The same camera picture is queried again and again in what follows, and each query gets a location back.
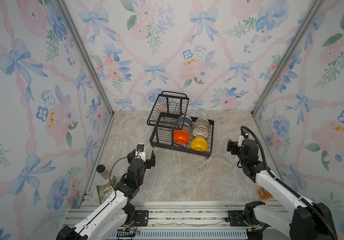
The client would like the yellow plastic bowl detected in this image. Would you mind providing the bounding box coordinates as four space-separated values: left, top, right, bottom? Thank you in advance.
190 137 209 152

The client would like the white lattice pattern bowl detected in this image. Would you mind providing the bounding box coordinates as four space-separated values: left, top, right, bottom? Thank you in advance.
192 126 210 139

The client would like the orange plastic bowl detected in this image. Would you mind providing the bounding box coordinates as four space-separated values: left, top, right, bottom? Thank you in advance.
174 130 190 144

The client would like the blue triangle pattern bowl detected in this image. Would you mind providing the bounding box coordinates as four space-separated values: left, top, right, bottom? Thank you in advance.
177 116 194 127

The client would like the brown dotted pattern bowl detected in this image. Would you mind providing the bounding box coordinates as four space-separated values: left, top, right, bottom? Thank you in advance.
194 118 211 130

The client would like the pink striped bowl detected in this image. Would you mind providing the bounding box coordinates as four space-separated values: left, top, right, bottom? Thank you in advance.
178 123 192 134

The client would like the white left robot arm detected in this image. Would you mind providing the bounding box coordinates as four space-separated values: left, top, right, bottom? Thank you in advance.
56 144 155 240

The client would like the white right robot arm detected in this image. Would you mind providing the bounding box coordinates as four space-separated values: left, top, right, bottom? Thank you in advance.
227 139 337 240

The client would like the small dark spice jar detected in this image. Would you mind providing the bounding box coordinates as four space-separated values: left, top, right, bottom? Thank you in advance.
96 165 110 180

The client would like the green snack packet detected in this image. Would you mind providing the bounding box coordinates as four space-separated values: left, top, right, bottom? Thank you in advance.
96 176 117 204

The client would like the orange soda can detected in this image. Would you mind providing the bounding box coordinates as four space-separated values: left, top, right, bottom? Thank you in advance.
258 187 273 200

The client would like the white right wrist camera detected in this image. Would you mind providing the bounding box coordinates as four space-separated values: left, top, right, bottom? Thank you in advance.
238 135 245 147

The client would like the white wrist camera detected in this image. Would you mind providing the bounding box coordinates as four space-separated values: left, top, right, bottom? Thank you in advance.
135 144 146 162
238 135 245 147

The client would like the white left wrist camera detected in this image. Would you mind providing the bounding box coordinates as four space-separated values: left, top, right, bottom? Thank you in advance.
135 144 146 162

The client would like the black corrugated cable conduit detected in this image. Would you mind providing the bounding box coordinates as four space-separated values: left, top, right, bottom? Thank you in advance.
240 125 339 240

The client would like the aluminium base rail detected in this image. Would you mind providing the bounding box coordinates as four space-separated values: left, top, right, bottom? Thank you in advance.
63 200 314 240

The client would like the black wire dish rack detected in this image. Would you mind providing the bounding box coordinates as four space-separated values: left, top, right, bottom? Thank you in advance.
147 91 215 159

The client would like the aluminium frame post left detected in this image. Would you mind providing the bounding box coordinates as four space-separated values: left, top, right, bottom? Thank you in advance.
54 0 114 117

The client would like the aluminium frame post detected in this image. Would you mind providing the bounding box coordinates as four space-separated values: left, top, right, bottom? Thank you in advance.
252 0 324 117
54 0 114 117

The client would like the aluminium frame post right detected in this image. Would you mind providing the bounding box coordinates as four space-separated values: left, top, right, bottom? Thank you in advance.
252 0 324 117

